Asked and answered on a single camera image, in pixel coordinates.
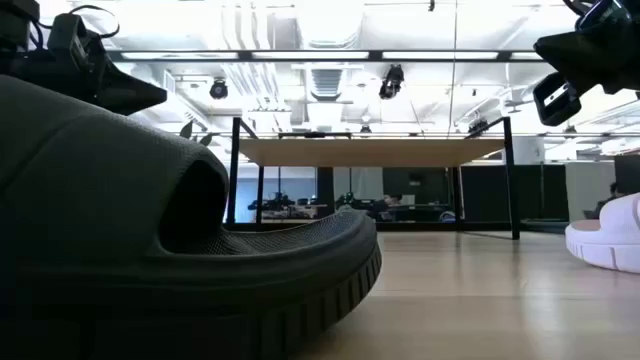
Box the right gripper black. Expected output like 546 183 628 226
532 0 640 96

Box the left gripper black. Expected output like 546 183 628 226
8 37 169 117

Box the large black foam slide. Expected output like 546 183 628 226
0 73 383 360

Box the pale pink foam slide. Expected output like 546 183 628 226
564 191 640 275

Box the black metal shelf wooden board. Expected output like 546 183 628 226
224 116 521 241

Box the person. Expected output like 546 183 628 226
582 181 627 221
372 193 405 222

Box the dark low platform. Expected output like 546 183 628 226
519 217 570 235

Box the background desk with equipment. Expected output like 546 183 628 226
246 191 330 222

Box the ceiling ventilation grille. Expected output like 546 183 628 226
309 67 345 102

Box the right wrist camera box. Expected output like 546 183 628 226
531 71 584 128

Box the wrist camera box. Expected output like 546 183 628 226
46 12 95 71
531 71 584 128

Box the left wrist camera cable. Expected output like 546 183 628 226
33 4 122 42

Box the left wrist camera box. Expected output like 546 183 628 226
46 12 95 71

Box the black overhead frame bar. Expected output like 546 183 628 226
106 48 546 64

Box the black rear frame bar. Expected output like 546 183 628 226
207 131 640 141

